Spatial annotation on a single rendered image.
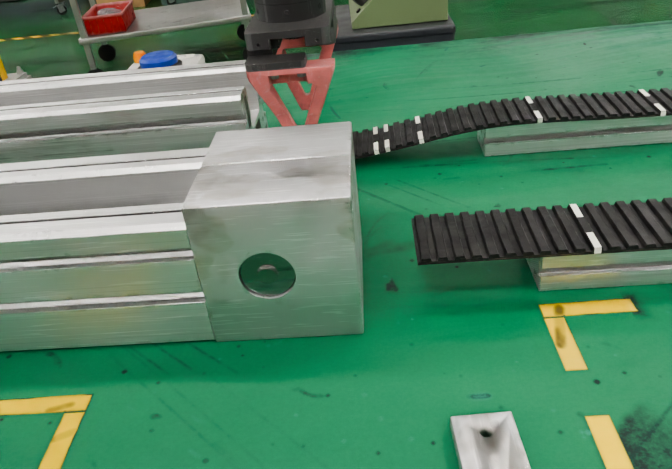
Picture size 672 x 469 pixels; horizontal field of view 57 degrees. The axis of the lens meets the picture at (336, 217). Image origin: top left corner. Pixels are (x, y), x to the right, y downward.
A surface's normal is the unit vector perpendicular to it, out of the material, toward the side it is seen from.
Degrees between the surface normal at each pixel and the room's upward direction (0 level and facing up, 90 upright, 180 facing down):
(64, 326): 90
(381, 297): 0
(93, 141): 90
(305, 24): 0
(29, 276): 90
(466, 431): 0
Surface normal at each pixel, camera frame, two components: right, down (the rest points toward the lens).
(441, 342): -0.10, -0.85
